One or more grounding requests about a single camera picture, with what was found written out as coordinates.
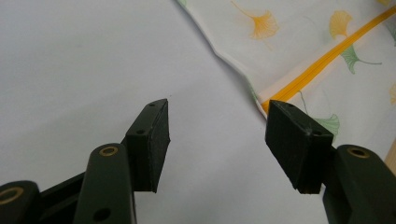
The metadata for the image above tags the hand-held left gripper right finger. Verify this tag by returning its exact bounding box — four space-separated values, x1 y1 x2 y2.
264 99 396 224

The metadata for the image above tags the light wooden table edge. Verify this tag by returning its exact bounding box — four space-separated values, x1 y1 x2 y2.
384 146 396 176

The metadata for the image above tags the white leaf-print mesh zipper bag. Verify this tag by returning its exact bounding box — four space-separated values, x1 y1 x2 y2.
176 0 396 162

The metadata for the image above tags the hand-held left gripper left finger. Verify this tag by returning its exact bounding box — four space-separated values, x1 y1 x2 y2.
73 98 171 224

